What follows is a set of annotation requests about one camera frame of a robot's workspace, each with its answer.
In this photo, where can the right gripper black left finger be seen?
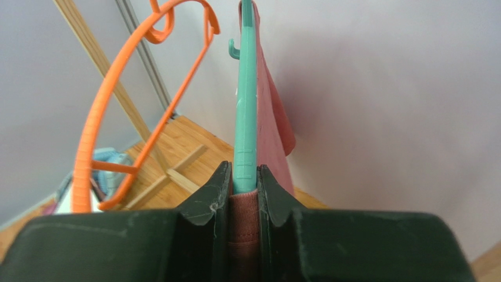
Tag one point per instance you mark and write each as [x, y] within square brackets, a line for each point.
[187, 243]

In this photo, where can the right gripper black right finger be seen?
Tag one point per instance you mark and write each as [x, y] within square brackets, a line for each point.
[302, 244]

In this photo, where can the teal plastic hanger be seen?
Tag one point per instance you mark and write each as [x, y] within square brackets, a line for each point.
[244, 157]

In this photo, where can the red t-shirt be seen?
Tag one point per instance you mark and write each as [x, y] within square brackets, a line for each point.
[274, 141]

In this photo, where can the wooden hanger rack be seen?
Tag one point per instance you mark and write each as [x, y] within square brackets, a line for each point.
[155, 29]

